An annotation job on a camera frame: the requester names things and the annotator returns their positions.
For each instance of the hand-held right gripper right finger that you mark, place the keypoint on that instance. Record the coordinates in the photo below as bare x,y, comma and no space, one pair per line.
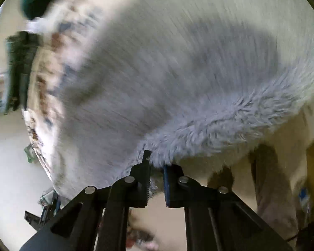
166,185

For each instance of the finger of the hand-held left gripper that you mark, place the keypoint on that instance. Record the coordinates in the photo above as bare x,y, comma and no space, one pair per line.
22,65

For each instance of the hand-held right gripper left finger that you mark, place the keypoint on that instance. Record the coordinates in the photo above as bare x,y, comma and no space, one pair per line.
142,185

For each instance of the grey fluffy blanket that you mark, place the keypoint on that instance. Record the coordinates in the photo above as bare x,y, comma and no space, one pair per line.
172,83

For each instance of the patterned blanket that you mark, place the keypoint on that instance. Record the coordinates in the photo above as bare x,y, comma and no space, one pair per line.
45,65

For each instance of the pink and grey object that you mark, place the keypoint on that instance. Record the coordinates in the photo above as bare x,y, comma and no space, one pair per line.
141,236

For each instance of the small green packet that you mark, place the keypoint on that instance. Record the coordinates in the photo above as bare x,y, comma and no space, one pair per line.
30,153

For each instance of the dark plastic object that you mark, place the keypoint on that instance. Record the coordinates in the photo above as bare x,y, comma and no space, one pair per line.
45,209

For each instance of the brown trouser leg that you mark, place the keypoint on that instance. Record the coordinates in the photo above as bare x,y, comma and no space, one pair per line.
273,188

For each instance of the blue and white object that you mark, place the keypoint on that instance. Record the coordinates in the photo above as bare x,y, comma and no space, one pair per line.
304,196

